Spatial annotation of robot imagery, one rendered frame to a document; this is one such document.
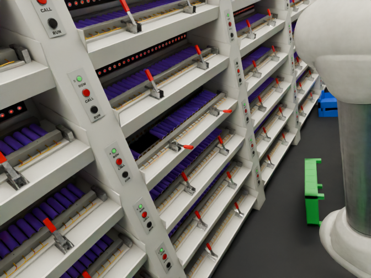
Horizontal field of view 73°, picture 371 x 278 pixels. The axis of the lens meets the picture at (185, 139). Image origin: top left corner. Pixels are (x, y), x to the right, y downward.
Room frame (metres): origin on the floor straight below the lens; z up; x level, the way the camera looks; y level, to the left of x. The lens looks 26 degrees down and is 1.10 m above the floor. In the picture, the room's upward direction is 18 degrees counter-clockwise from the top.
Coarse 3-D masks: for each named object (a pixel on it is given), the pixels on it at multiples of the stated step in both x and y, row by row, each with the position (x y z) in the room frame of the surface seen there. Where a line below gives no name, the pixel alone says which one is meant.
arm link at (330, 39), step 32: (320, 0) 0.42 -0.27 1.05; (352, 0) 0.36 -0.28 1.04; (320, 32) 0.39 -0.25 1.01; (352, 32) 0.35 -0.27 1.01; (320, 64) 0.40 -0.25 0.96; (352, 64) 0.35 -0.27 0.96; (352, 96) 0.36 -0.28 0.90; (352, 128) 0.38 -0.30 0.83; (352, 160) 0.39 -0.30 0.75; (352, 192) 0.40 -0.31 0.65; (352, 224) 0.41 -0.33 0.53; (352, 256) 0.39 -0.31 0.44
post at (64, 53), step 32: (0, 0) 0.61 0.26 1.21; (32, 32) 0.57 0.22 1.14; (64, 64) 0.59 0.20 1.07; (64, 96) 0.57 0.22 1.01; (96, 96) 0.61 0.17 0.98; (96, 128) 0.59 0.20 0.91; (96, 160) 0.57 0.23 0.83; (128, 160) 0.62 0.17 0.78; (128, 192) 0.59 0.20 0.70; (128, 224) 0.58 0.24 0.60; (160, 224) 0.62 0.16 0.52
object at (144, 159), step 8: (224, 96) 1.07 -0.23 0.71; (208, 104) 0.99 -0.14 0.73; (216, 104) 1.01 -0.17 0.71; (200, 112) 0.94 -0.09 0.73; (192, 120) 0.89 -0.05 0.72; (184, 128) 0.86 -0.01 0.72; (192, 128) 0.87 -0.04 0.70; (168, 136) 0.81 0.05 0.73; (176, 136) 0.82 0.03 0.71; (160, 144) 0.77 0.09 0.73; (152, 152) 0.73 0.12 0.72; (144, 160) 0.70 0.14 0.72
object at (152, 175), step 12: (204, 84) 1.17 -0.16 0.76; (216, 84) 1.12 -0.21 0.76; (228, 96) 1.08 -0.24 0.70; (228, 108) 1.00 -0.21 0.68; (204, 120) 0.92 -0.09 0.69; (216, 120) 0.93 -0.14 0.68; (192, 132) 0.85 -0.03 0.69; (204, 132) 0.86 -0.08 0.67; (192, 144) 0.81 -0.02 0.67; (168, 156) 0.74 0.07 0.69; (180, 156) 0.76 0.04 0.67; (144, 168) 0.69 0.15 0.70; (156, 168) 0.69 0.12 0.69; (168, 168) 0.71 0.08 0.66; (144, 180) 0.63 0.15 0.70; (156, 180) 0.67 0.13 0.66
